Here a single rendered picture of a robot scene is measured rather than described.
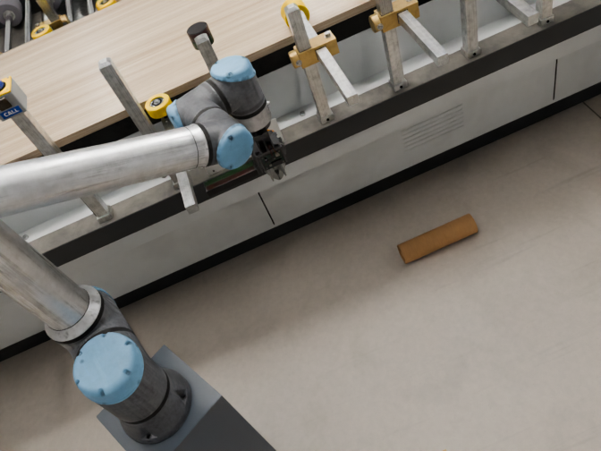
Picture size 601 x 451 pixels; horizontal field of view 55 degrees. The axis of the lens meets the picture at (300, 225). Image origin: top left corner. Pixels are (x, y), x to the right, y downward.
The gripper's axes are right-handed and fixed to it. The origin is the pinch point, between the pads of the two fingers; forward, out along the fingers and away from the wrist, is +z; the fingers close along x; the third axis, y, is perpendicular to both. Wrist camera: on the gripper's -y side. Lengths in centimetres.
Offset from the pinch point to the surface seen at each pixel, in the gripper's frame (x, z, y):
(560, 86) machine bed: 119, 63, -51
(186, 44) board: -11, -10, -67
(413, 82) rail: 50, 11, -27
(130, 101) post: -28.7, -22.9, -24.6
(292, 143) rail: 7.7, 12.1, -23.9
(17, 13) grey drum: -83, -3, -174
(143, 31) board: -24, -11, -87
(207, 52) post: -4.1, -26.9, -24.6
